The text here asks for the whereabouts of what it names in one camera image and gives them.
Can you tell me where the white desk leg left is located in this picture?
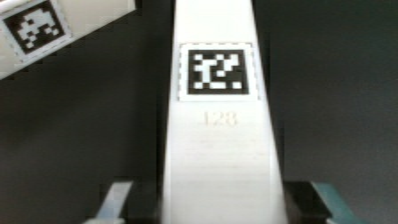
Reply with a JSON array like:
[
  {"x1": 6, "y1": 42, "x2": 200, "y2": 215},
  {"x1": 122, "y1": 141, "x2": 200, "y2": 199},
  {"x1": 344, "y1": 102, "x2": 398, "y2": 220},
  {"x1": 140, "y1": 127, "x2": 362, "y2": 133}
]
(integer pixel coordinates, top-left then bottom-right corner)
[{"x1": 0, "y1": 0, "x2": 136, "y2": 80}]

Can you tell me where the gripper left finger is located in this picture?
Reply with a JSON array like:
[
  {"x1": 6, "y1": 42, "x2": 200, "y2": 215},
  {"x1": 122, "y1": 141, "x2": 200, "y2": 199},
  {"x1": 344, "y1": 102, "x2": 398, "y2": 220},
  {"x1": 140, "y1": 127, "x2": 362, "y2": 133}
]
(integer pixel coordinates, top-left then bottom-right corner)
[{"x1": 81, "y1": 180, "x2": 164, "y2": 224}]

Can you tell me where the white desk leg with tag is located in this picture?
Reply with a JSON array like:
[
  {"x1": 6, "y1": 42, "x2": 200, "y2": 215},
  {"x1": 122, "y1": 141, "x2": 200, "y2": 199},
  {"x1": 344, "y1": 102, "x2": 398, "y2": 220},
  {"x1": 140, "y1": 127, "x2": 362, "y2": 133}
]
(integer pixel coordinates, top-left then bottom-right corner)
[{"x1": 161, "y1": 0, "x2": 287, "y2": 224}]

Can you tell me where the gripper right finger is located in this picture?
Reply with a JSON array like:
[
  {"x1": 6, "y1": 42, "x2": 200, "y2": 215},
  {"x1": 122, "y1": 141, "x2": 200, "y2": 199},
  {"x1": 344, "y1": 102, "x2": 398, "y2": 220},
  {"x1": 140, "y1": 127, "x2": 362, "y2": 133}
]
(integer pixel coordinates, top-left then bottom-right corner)
[{"x1": 282, "y1": 180, "x2": 360, "y2": 224}]

